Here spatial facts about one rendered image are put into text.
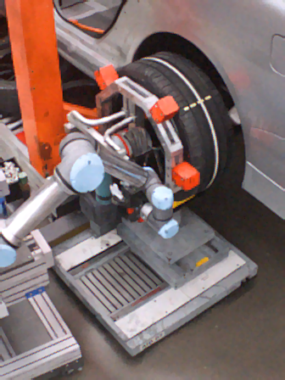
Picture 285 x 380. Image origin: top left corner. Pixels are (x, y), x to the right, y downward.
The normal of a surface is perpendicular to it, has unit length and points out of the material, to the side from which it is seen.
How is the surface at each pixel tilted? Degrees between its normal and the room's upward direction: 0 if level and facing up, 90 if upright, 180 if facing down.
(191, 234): 0
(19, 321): 0
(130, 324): 0
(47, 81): 90
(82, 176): 86
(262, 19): 81
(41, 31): 90
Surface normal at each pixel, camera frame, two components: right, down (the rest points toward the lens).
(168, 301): -0.03, -0.74
